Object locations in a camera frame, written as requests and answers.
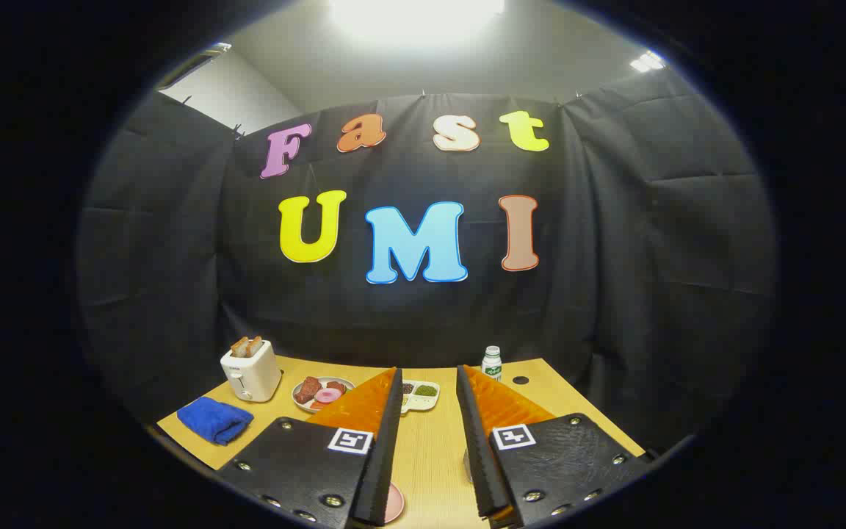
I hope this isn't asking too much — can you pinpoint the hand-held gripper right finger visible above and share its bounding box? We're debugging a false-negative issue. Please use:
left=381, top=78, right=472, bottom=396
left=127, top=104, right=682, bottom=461
left=456, top=365, right=651, bottom=529

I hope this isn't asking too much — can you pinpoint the white toaster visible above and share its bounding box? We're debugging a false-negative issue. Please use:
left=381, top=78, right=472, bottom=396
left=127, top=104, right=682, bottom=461
left=220, top=339, right=283, bottom=403

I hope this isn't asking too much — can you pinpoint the blue folded towel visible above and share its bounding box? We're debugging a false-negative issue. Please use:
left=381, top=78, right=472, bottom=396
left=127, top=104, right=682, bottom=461
left=177, top=397, right=254, bottom=446

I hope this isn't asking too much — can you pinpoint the white divided bean dish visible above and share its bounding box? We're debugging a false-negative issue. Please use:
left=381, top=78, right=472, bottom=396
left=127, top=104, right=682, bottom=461
left=401, top=379, right=441, bottom=414

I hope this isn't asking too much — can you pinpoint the oval grey food plate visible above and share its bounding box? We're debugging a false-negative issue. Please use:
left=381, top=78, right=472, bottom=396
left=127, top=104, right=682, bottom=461
left=292, top=376, right=355, bottom=414

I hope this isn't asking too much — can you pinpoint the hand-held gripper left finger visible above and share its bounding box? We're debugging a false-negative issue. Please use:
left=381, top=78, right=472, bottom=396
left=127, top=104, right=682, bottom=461
left=216, top=366, right=404, bottom=529

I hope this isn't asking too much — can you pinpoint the bright ceiling light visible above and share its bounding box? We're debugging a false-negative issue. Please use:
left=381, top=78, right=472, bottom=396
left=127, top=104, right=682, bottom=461
left=328, top=0, right=505, bottom=45

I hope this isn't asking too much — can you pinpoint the black backdrop cloth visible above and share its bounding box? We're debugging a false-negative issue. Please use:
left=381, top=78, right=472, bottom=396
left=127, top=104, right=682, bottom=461
left=76, top=92, right=780, bottom=449

